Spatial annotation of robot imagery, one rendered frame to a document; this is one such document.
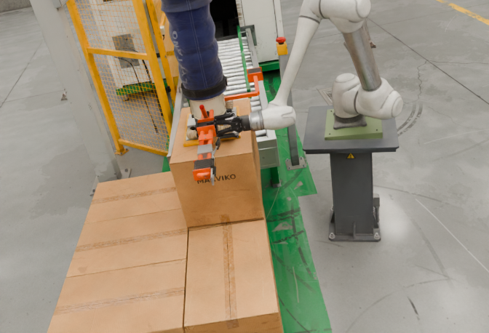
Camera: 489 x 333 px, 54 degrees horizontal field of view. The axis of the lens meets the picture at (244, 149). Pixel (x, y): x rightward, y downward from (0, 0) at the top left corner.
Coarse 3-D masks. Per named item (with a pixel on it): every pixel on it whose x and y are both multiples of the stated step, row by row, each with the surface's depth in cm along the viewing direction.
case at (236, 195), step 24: (240, 144) 234; (192, 168) 231; (216, 168) 231; (240, 168) 231; (192, 192) 238; (216, 192) 238; (240, 192) 238; (192, 216) 246; (216, 216) 246; (240, 216) 246
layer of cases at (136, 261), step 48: (96, 192) 293; (144, 192) 286; (96, 240) 255; (144, 240) 249; (192, 240) 243; (240, 240) 238; (96, 288) 225; (144, 288) 220; (192, 288) 216; (240, 288) 211
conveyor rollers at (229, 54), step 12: (228, 48) 479; (228, 60) 448; (240, 60) 440; (228, 72) 425; (240, 72) 417; (228, 84) 402; (240, 84) 395; (252, 84) 394; (252, 108) 356; (264, 132) 324
